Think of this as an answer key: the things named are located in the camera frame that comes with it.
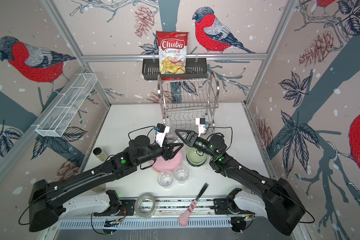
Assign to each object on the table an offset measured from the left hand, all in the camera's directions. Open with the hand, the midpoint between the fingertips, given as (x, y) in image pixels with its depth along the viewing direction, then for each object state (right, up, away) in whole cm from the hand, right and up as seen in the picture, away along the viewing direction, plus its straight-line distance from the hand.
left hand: (179, 143), depth 65 cm
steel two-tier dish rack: (+3, +25, +62) cm, 67 cm away
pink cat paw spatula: (+2, -38, +5) cm, 38 cm away
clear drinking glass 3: (-3, +2, +1) cm, 4 cm away
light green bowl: (+9, -13, +23) cm, 28 cm away
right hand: (-3, +2, +2) cm, 4 cm away
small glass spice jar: (-47, -10, +19) cm, 51 cm away
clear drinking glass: (0, -21, +19) cm, 29 cm away
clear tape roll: (-15, -36, +5) cm, 39 cm away
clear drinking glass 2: (-9, -24, +18) cm, 31 cm away
